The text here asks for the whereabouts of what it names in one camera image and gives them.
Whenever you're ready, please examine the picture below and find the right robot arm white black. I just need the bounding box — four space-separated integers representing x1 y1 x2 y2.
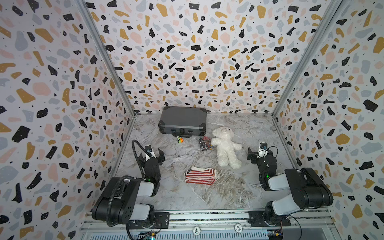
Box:
247 143 334 226

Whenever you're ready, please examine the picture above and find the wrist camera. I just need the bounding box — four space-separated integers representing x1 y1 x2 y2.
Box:
258 142 268 158
145 146 156 159

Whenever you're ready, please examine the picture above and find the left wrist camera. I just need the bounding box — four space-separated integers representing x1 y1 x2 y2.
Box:
145 146 156 159

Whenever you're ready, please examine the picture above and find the dark grey hard case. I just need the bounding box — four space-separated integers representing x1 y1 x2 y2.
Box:
158 106 208 138

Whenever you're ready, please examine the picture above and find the aluminium mounting rail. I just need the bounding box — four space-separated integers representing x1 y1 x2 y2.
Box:
78 208 341 240

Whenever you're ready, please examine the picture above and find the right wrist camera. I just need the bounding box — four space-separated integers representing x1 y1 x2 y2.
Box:
258 142 268 158

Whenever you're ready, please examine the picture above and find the white teddy bear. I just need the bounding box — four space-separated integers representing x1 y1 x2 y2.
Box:
211 127 242 170

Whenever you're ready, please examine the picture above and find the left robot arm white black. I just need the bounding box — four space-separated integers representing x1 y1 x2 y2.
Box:
92 146 165 229

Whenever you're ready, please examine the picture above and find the red white striped knit sweater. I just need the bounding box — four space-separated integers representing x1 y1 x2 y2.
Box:
185 167 218 186

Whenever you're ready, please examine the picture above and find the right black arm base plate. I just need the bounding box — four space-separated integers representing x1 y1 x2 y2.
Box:
248 211 291 227

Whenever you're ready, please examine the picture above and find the small green orange toy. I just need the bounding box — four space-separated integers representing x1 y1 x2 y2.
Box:
177 136 184 144

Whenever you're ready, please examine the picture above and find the bag of toy bricks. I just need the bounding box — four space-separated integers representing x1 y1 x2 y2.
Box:
199 137 214 151

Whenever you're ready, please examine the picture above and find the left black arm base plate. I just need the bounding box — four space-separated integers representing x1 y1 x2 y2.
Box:
128 212 170 231

